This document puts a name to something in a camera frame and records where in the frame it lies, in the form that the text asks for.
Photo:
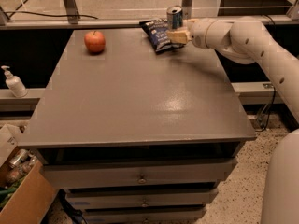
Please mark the white pump dispenser bottle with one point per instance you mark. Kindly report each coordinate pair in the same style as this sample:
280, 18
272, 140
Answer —
14, 83

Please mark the bottom grey drawer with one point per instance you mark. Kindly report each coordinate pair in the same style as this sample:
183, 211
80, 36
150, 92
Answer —
144, 216

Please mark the red apple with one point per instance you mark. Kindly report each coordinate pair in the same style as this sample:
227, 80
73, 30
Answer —
95, 41

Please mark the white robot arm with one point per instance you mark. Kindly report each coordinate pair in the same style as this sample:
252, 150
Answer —
246, 41

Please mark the cardboard box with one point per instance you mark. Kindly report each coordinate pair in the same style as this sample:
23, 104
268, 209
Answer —
33, 197

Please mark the grey drawer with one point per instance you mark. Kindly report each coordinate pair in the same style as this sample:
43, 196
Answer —
144, 216
138, 173
142, 198

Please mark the top grey drawer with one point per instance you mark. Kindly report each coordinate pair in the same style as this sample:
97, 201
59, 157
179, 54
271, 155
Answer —
138, 173

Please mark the silver can in box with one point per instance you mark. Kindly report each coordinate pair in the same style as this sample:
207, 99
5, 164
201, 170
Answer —
20, 157

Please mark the blue chip bag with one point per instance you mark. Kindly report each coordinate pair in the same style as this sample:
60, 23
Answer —
156, 31

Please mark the grey drawer cabinet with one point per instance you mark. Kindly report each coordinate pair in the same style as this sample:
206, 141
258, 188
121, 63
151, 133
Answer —
129, 104

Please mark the silver blue redbull can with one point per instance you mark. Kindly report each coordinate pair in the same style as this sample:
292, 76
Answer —
174, 17

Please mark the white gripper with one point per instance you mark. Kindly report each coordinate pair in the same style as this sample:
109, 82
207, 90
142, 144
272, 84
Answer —
200, 32

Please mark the middle grey drawer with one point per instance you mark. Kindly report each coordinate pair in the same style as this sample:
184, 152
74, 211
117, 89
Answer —
142, 198

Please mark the metal railing frame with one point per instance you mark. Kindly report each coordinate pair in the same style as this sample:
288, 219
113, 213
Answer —
86, 14

